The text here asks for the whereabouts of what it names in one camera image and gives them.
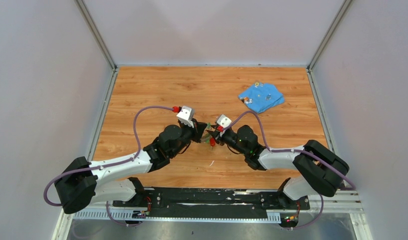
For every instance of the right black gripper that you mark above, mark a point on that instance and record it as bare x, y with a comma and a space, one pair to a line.
217, 137

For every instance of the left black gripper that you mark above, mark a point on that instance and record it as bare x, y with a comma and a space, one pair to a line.
198, 131

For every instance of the bunch of coloured keys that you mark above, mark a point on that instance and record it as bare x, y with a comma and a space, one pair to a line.
208, 138

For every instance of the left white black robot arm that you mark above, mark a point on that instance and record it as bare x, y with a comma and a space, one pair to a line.
83, 183

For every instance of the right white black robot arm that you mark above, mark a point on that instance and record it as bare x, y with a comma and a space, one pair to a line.
321, 171

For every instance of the blue folded cloth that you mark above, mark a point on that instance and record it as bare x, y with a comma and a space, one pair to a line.
260, 97

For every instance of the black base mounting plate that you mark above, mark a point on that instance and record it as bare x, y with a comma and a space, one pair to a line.
211, 201

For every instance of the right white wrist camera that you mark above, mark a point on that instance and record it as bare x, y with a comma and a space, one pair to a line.
222, 122

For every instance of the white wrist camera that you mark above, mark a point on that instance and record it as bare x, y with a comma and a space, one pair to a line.
185, 116
222, 122

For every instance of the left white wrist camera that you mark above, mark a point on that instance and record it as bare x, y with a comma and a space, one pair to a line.
185, 116

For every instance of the slotted aluminium rail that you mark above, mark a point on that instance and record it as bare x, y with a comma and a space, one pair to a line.
155, 216

